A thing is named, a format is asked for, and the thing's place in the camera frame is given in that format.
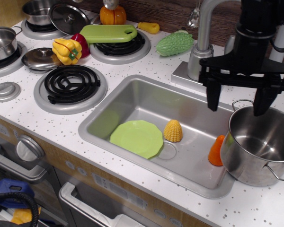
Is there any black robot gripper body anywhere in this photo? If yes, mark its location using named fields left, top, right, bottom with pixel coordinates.
left=199, top=35, right=284, bottom=92

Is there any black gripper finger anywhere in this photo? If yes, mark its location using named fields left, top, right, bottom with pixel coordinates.
left=253, top=87, right=280, bottom=116
left=206, top=78, right=222, bottom=112

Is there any large steel pot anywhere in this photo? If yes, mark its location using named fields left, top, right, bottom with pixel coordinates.
left=220, top=105, right=284, bottom=186

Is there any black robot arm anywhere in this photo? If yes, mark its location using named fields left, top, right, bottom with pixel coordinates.
left=199, top=0, right=284, bottom=116

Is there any silver sink basin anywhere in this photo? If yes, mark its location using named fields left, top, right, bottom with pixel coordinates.
left=79, top=75, right=234, bottom=199

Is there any large steel pot lid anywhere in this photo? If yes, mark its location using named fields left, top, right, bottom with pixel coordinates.
left=49, top=3, right=90, bottom=35

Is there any small steel pot lid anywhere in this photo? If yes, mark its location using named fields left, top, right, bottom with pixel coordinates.
left=21, top=47, right=62, bottom=70

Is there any back steel pot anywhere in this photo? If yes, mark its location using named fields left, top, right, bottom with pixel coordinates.
left=22, top=0, right=61, bottom=26

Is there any left steel pot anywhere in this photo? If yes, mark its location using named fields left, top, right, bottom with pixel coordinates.
left=0, top=26, right=20, bottom=61

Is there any silver toy faucet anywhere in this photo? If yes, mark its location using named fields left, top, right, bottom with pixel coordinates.
left=171, top=0, right=242, bottom=88

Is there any grey vertical pole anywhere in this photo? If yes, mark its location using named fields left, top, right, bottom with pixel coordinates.
left=269, top=25, right=284, bottom=62

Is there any green toy bitter gourd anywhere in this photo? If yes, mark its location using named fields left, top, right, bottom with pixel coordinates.
left=156, top=30, right=194, bottom=57

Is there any yellow toy corn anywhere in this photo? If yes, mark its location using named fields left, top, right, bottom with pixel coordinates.
left=163, top=119, right=183, bottom=142

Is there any orange toy carrot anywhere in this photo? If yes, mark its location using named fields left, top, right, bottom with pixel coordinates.
left=208, top=135, right=225, bottom=166

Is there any small yellow toy squash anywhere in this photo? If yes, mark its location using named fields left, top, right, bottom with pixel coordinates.
left=137, top=22, right=160, bottom=34

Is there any light green plastic plate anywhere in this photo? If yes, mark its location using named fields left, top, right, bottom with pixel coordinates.
left=110, top=120, right=163, bottom=159

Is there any back right coil burner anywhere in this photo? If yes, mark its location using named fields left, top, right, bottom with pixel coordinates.
left=89, top=31, right=151, bottom=65

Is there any orange toy pumpkin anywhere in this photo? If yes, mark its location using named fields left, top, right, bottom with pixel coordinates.
left=99, top=6, right=127, bottom=25

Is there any hanging steel spoon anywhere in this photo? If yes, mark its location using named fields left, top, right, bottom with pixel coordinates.
left=103, top=0, right=119, bottom=10

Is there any green plastic cutting board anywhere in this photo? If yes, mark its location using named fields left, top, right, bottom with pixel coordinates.
left=80, top=25, right=138, bottom=44

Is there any red toy bell pepper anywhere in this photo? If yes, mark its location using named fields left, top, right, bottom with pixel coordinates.
left=71, top=33, right=90, bottom=58

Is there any front black coil burner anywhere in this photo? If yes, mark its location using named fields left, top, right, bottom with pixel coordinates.
left=34, top=65, right=107, bottom=115

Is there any yellow toy bell pepper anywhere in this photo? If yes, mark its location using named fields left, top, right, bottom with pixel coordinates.
left=52, top=38, right=82, bottom=65

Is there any silver oven dial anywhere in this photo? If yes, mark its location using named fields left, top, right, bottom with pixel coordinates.
left=15, top=135, right=45, bottom=162

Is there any grey round stove knob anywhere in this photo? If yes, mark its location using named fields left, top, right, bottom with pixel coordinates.
left=0, top=82, right=21, bottom=103

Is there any blue object lower left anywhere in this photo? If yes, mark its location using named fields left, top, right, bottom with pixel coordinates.
left=0, top=178, right=36, bottom=209

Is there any yellow cloth lower left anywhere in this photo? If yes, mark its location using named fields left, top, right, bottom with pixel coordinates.
left=11, top=209, right=32, bottom=225

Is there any silver dishwasher door handle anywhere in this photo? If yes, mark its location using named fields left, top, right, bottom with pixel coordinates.
left=59, top=182, right=143, bottom=227

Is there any silver oven door handle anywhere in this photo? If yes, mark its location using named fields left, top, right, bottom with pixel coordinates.
left=0, top=142, right=49, bottom=184

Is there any black corrugated hose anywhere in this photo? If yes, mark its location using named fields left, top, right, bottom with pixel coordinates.
left=0, top=191, right=40, bottom=227

